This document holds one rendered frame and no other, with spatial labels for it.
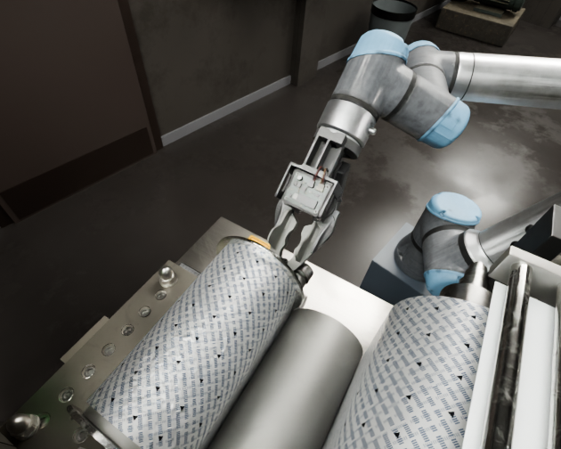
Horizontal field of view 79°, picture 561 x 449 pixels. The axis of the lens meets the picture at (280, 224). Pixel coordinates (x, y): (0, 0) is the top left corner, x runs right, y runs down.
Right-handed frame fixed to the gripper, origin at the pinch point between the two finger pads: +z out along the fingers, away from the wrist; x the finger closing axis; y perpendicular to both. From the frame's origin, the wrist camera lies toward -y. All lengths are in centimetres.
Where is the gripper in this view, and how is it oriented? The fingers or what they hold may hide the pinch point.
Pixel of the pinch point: (282, 264)
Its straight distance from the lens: 52.6
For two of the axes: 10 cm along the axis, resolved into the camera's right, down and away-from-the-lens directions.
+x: 8.6, 4.2, -2.9
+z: -4.3, 9.0, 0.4
